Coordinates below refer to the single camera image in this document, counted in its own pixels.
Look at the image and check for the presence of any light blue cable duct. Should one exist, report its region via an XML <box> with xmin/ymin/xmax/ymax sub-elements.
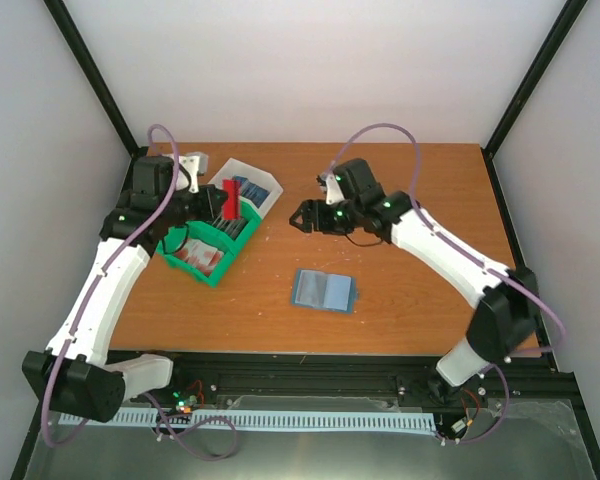
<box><xmin>59</xmin><ymin>405</ymin><xmax>438</xmax><ymax>436</ymax></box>

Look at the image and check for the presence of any metal base plate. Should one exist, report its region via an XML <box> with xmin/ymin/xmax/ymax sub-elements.
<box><xmin>14</xmin><ymin>394</ymin><xmax>600</xmax><ymax>479</ymax></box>

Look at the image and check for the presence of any blue card stack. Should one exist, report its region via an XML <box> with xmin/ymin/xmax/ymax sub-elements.
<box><xmin>232</xmin><ymin>175</ymin><xmax>270</xmax><ymax>208</ymax></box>

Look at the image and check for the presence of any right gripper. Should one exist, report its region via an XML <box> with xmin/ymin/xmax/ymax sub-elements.
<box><xmin>289</xmin><ymin>200</ymin><xmax>361</xmax><ymax>237</ymax></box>

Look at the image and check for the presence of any teal card holder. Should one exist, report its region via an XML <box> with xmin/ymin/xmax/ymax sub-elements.
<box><xmin>290</xmin><ymin>269</ymin><xmax>358</xmax><ymax>314</ymax></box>

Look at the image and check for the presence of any white bin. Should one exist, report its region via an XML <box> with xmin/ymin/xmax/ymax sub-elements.
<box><xmin>210</xmin><ymin>158</ymin><xmax>283</xmax><ymax>219</ymax></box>

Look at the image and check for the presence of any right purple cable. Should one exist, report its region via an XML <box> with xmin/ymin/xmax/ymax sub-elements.
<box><xmin>327</xmin><ymin>122</ymin><xmax>567</xmax><ymax>446</ymax></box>

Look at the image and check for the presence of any black frame post right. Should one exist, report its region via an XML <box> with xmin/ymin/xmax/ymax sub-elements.
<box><xmin>482</xmin><ymin>0</ymin><xmax>588</xmax><ymax>160</ymax></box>

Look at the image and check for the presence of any black card stack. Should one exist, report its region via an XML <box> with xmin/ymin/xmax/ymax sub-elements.
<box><xmin>210</xmin><ymin>217</ymin><xmax>248</xmax><ymax>240</ymax></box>

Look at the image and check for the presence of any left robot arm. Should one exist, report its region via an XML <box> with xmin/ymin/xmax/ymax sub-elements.
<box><xmin>22</xmin><ymin>184</ymin><xmax>227</xmax><ymax>422</ymax></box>

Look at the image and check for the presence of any red white card stack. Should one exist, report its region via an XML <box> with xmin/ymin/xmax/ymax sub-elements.
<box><xmin>174</xmin><ymin>238</ymin><xmax>225</xmax><ymax>276</ymax></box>

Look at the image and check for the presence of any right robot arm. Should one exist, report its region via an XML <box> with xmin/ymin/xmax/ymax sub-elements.
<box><xmin>289</xmin><ymin>191</ymin><xmax>537</xmax><ymax>387</ymax></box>

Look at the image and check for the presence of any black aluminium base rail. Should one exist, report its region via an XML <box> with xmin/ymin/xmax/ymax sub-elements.
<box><xmin>12</xmin><ymin>352</ymin><xmax>600</xmax><ymax>478</ymax></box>

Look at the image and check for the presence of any black frame post left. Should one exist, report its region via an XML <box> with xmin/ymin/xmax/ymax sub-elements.
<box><xmin>42</xmin><ymin>0</ymin><xmax>149</xmax><ymax>157</ymax></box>

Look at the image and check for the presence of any small electronics board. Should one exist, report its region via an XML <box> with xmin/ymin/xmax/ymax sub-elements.
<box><xmin>171</xmin><ymin>391</ymin><xmax>205</xmax><ymax>415</ymax></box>

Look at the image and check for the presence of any black frame post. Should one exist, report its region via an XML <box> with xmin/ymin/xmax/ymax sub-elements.
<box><xmin>482</xmin><ymin>0</ymin><xmax>588</xmax><ymax>160</ymax></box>
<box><xmin>42</xmin><ymin>0</ymin><xmax>149</xmax><ymax>157</ymax></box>

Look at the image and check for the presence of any green bin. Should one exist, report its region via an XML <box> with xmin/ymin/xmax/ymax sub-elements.
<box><xmin>189</xmin><ymin>200</ymin><xmax>262</xmax><ymax>256</ymax></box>
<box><xmin>157</xmin><ymin>221</ymin><xmax>238</xmax><ymax>288</ymax></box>

